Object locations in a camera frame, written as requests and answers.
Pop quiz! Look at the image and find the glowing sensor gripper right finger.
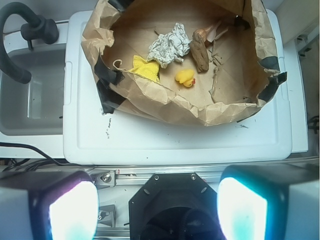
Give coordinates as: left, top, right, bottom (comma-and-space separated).
217, 163, 320, 240

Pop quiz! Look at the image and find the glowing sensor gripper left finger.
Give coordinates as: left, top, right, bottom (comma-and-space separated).
0, 170, 99, 240

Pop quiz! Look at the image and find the brown wood chip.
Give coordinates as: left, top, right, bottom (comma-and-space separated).
189, 28, 209, 73

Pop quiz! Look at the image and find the white plastic cooler lid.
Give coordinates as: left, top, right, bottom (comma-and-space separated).
62, 11, 293, 166

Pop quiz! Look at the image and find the grey plastic bin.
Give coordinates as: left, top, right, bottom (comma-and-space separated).
0, 44, 66, 136

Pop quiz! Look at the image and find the brown paper bag tray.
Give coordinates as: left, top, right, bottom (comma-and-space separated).
81, 0, 287, 127

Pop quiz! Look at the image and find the yellow rubber duck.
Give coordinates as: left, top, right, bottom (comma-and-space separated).
175, 69, 196, 88

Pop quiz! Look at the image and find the yellow knitted cloth piece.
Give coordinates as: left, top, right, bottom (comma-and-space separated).
112, 55, 160, 83

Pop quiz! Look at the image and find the orange conch seashell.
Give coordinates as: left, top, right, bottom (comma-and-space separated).
204, 20, 229, 43

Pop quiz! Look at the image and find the crumpled white paper ball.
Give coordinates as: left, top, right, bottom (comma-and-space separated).
146, 22, 191, 69

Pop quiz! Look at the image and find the black cable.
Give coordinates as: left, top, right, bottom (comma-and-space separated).
0, 141, 76, 169

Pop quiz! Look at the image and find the aluminium extrusion rail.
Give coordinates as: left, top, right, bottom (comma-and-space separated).
85, 157, 320, 188

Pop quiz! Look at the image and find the black octagonal mount plate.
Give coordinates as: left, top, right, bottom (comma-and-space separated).
128, 172, 225, 240

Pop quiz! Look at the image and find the black foam padded hose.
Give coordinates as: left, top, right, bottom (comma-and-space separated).
0, 5, 60, 85

